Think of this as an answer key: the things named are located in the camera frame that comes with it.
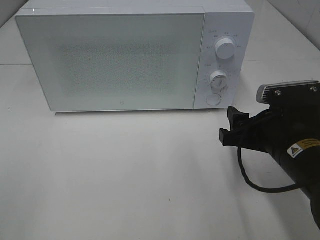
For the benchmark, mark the white round door button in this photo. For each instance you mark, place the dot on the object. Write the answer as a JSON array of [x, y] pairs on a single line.
[[213, 99]]

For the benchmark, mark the white upper power knob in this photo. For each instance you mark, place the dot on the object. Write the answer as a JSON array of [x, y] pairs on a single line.
[[225, 48]]

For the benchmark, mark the white timer knob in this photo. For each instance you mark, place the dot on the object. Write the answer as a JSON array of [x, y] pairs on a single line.
[[218, 79]]

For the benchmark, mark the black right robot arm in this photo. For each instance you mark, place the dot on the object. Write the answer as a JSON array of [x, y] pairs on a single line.
[[303, 169]]

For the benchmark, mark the white microwave oven body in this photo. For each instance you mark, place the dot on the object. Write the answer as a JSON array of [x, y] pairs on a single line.
[[222, 18]]

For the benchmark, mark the white microwave door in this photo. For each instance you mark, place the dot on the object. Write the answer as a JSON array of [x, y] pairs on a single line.
[[88, 63]]

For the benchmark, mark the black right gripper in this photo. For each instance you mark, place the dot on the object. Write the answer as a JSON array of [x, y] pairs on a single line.
[[277, 130]]

